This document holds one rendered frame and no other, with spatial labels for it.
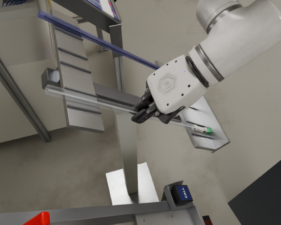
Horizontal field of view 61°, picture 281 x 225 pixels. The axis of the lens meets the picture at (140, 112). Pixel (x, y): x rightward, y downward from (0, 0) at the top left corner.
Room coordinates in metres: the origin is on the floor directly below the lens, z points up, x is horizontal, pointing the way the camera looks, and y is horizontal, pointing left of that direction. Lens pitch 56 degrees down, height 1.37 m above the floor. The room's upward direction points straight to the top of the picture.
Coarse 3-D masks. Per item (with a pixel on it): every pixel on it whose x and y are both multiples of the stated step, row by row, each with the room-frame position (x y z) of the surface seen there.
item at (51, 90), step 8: (48, 88) 0.25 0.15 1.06; (56, 88) 0.26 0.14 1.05; (56, 96) 0.25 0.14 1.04; (64, 96) 0.25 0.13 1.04; (72, 96) 0.26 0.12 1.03; (80, 96) 0.27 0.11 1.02; (88, 96) 0.27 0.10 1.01; (88, 104) 0.26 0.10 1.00; (96, 104) 0.27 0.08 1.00; (104, 104) 0.27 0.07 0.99; (112, 104) 0.28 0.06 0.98; (120, 104) 0.29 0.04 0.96; (128, 112) 0.28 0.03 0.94; (136, 112) 0.29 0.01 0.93; (176, 120) 0.33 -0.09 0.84; (192, 128) 0.34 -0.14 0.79
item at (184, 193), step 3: (177, 186) 0.17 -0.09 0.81; (180, 186) 0.17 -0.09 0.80; (183, 186) 0.17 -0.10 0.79; (186, 186) 0.18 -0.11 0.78; (180, 189) 0.16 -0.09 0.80; (183, 189) 0.17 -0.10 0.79; (186, 189) 0.17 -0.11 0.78; (180, 192) 0.15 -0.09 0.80; (183, 192) 0.16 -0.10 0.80; (186, 192) 0.16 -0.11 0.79; (189, 192) 0.16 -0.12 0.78; (180, 195) 0.15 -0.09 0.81; (183, 195) 0.15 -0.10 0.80; (186, 195) 0.15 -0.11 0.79; (189, 195) 0.15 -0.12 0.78; (183, 198) 0.14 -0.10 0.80; (186, 198) 0.14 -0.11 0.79; (189, 198) 0.15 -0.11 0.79
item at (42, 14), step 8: (40, 16) 0.46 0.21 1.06; (48, 16) 0.46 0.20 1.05; (56, 24) 0.46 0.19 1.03; (64, 24) 0.47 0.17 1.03; (72, 32) 0.47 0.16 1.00; (80, 32) 0.48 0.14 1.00; (96, 40) 0.49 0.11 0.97; (112, 48) 0.50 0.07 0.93; (120, 48) 0.52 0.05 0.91; (128, 56) 0.51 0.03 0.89; (136, 56) 0.53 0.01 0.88; (144, 64) 0.52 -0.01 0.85; (152, 64) 0.54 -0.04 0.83
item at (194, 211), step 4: (192, 208) 0.14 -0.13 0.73; (196, 208) 0.13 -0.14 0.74; (192, 212) 0.13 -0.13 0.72; (196, 212) 0.13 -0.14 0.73; (200, 212) 0.13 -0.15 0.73; (192, 216) 0.12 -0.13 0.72; (196, 216) 0.12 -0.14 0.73; (200, 216) 0.12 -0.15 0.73; (196, 220) 0.11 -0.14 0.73; (200, 220) 0.11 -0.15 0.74; (196, 224) 0.10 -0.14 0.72; (200, 224) 0.10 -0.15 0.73; (204, 224) 0.10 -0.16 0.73
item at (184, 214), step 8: (136, 216) 0.10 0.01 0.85; (144, 216) 0.10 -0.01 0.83; (152, 216) 0.10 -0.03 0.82; (160, 216) 0.11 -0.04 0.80; (168, 216) 0.11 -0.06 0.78; (176, 216) 0.11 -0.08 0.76; (184, 216) 0.12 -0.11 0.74; (136, 224) 0.08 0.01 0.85; (144, 224) 0.08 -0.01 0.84; (152, 224) 0.09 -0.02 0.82; (160, 224) 0.09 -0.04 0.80; (168, 224) 0.09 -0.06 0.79; (176, 224) 0.09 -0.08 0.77; (184, 224) 0.10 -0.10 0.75; (192, 224) 0.10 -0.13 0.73
